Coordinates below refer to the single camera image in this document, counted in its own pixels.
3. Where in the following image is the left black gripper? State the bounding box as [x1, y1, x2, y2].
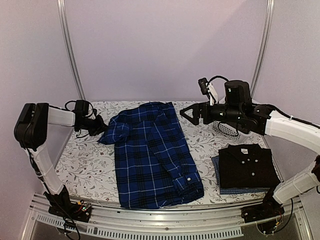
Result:
[79, 114, 109, 136]

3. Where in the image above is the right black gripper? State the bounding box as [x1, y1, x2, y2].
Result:
[180, 101, 243, 126]

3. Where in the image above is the blue plaid long sleeve shirt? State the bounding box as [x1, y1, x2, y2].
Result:
[99, 102, 204, 210]

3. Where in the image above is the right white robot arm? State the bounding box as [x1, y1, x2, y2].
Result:
[179, 78, 320, 154]

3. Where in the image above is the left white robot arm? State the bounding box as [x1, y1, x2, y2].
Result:
[13, 100, 108, 196]

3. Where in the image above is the white plastic basket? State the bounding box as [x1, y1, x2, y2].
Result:
[212, 121, 261, 144]

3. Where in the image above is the floral tablecloth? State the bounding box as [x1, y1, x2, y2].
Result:
[55, 116, 265, 207]

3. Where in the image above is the folded black shirt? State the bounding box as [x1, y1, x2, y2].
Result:
[218, 144, 281, 189]

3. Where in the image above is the folded blue checked shirt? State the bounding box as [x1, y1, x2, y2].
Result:
[211, 156, 268, 195]

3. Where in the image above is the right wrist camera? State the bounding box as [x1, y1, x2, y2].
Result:
[198, 77, 219, 106]

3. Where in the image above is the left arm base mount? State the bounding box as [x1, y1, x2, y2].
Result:
[44, 185, 92, 223]

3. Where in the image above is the aluminium front rail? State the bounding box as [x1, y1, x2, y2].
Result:
[21, 194, 314, 240]

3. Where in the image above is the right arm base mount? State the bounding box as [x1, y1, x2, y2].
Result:
[241, 188, 285, 235]

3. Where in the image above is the left aluminium post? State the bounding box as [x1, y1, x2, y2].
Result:
[56, 0, 86, 100]

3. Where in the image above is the aluminium post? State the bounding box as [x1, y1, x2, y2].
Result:
[56, 0, 86, 100]
[250, 0, 275, 96]

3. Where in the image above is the right aluminium post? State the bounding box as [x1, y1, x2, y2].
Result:
[250, 0, 275, 96]

